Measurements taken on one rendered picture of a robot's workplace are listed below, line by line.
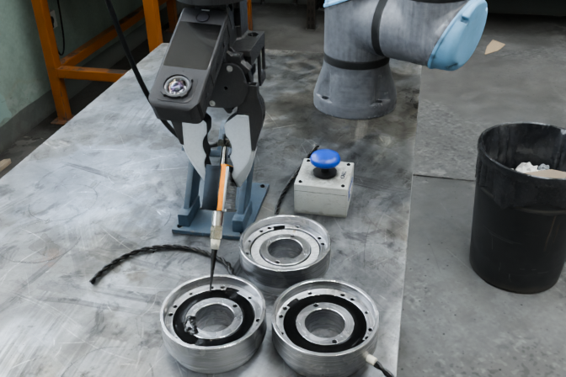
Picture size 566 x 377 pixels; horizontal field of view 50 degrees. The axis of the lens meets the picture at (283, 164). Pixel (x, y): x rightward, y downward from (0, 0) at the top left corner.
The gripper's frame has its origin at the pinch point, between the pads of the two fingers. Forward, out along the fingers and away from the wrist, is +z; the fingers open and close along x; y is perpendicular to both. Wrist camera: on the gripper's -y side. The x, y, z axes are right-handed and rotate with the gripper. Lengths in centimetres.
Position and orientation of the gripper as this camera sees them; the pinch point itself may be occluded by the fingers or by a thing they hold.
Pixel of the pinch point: (221, 177)
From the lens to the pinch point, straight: 64.5
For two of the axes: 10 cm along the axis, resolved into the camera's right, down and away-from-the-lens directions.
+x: -9.8, -0.9, 1.8
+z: 0.2, 8.6, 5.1
